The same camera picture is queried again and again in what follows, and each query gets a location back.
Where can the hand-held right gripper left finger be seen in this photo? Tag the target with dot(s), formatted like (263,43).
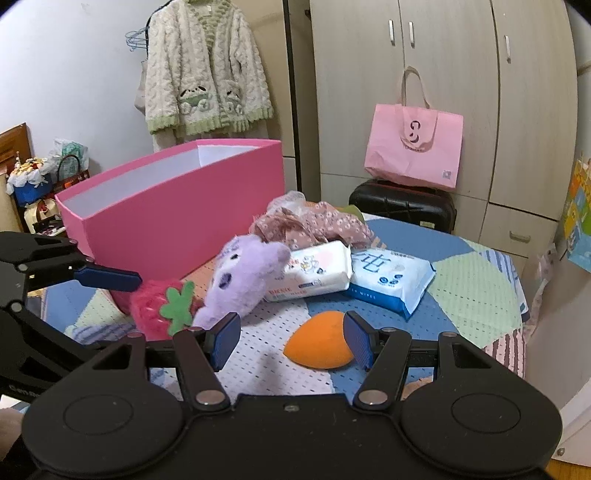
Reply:
(225,344)

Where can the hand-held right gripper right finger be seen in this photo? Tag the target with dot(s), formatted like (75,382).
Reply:
(358,341)

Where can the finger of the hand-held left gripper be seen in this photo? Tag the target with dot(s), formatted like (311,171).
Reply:
(37,327)
(111,279)

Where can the orange makeup sponge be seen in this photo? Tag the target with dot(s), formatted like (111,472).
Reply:
(314,341)

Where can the pink strawberry plush toy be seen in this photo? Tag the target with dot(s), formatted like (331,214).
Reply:
(147,307)

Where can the purple plush toy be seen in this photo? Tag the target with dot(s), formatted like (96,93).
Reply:
(240,281)

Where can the blue wet wipes pack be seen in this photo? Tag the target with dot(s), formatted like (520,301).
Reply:
(392,281)

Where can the white wet wipes pack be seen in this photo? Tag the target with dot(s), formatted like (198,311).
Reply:
(314,272)

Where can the pink cardboard box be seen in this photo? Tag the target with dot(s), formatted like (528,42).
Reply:
(184,221)

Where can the pink floral cloth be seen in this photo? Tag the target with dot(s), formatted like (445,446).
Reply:
(323,221)

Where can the small green soft ball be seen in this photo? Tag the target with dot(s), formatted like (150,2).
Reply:
(353,211)

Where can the cream bag with brown bow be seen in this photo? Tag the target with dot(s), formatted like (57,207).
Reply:
(41,210)

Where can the patchwork blanket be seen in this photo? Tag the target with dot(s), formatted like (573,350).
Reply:
(461,286)

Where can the flower bouquet in blue wrap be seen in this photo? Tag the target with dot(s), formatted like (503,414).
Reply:
(27,184)

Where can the white plastic bag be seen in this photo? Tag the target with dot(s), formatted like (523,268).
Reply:
(69,150)

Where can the black suitcase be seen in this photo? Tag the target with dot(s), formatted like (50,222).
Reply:
(397,203)

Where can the white fleece pants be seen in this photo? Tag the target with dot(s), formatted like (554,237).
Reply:
(168,141)

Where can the crumpled pale plastic bag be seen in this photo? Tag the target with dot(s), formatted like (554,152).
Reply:
(288,201)

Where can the wooden headboard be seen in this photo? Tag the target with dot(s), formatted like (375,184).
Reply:
(14,147)

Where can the pale pink hanging cloth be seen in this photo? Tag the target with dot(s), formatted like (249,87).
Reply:
(538,300)

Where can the beige cloth bag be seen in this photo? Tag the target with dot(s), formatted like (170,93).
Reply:
(140,92)

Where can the pink tote bag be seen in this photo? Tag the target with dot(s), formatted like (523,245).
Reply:
(415,157)

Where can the white green fleece cardigan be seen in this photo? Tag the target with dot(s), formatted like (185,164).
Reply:
(203,55)

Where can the beige wooden wardrobe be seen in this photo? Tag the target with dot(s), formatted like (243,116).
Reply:
(461,69)

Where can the colourful wall poster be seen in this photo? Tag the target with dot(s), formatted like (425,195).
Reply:
(579,221)

